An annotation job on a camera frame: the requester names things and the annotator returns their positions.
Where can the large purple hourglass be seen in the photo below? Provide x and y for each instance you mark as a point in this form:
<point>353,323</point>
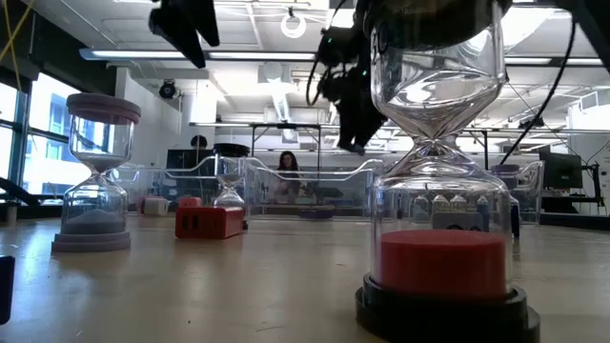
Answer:
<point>102,107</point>

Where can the large black hourglass red sand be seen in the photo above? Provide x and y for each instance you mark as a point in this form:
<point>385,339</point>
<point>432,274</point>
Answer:
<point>443,267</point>

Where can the blue stick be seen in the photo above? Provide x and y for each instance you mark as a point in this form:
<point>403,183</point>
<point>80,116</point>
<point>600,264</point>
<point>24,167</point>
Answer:
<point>514,221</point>

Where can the black computer monitor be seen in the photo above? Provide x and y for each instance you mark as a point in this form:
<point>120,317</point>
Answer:
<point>561,170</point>

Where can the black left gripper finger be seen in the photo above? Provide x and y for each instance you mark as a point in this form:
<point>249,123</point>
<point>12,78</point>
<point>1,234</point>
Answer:
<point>178,28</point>
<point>205,21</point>

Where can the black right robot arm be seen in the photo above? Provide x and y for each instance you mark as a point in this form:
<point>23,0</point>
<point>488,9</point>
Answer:
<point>595,28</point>

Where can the person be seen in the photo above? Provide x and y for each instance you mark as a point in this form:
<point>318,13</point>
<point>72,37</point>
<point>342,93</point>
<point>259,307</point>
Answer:
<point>198,141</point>
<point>287,162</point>

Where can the small white cube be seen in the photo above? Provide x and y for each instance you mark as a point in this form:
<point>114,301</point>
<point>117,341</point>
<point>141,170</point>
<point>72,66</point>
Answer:
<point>155,206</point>

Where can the red charger box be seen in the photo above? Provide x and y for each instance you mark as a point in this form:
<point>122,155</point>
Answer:
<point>209,223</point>

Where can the black metal rack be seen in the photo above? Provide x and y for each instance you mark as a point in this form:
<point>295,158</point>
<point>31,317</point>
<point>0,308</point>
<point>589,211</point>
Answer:
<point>286,126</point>

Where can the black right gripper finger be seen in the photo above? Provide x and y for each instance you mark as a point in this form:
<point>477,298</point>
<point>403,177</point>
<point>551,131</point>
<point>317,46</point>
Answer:
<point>351,128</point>
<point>372,121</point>

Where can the long ceiling light strip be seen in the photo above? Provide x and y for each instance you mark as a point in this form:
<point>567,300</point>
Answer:
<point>262,55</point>

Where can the white ventilation duct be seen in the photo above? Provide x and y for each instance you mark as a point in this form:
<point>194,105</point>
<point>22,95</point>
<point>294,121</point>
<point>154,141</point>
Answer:
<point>274,76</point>

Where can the black ceiling camera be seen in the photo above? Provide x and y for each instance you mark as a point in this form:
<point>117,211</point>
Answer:
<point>168,89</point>

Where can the clear plastic bin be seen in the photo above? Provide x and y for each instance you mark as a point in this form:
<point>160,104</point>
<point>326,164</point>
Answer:
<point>343,190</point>
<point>529,186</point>
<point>128,186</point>

